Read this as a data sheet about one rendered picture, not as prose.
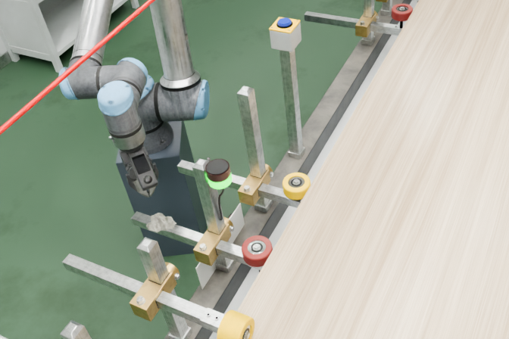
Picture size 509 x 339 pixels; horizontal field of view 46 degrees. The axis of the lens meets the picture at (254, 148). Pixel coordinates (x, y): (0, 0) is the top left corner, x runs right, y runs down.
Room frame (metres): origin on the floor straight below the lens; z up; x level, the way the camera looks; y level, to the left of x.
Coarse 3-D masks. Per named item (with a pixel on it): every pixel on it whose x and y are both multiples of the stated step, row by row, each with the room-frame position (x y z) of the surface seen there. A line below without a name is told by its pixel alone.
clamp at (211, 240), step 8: (232, 224) 1.12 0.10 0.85; (208, 232) 1.09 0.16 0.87; (224, 232) 1.08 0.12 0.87; (200, 240) 1.06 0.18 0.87; (208, 240) 1.06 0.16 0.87; (216, 240) 1.05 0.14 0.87; (224, 240) 1.07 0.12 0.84; (208, 248) 1.03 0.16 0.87; (200, 256) 1.02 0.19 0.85; (208, 256) 1.01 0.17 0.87; (216, 256) 1.03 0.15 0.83; (208, 264) 1.01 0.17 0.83
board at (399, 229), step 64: (448, 0) 2.04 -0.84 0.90; (384, 64) 1.69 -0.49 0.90; (448, 64) 1.63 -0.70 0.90; (384, 128) 1.36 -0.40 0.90; (448, 128) 1.32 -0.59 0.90; (320, 192) 1.14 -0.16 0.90; (384, 192) 1.10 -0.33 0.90; (448, 192) 1.07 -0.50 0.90; (320, 256) 0.93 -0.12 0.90; (384, 256) 0.90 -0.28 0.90; (448, 256) 0.87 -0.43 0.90; (256, 320) 0.77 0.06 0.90; (320, 320) 0.75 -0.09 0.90; (384, 320) 0.72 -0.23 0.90; (448, 320) 0.70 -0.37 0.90
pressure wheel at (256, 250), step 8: (248, 240) 1.01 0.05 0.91; (256, 240) 1.01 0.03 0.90; (264, 240) 1.00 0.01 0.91; (248, 248) 0.98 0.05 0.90; (256, 248) 0.97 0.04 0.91; (264, 248) 0.97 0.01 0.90; (272, 248) 0.97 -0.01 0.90; (248, 256) 0.96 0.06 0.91; (256, 256) 0.95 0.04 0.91; (264, 256) 0.95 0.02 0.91; (248, 264) 0.95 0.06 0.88; (256, 264) 0.94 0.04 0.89
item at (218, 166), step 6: (210, 162) 1.09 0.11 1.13; (216, 162) 1.09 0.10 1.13; (222, 162) 1.08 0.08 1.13; (210, 168) 1.07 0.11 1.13; (216, 168) 1.07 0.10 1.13; (222, 168) 1.06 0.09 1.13; (216, 174) 1.04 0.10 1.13; (210, 186) 1.07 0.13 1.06; (222, 192) 1.07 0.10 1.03; (222, 216) 1.09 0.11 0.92
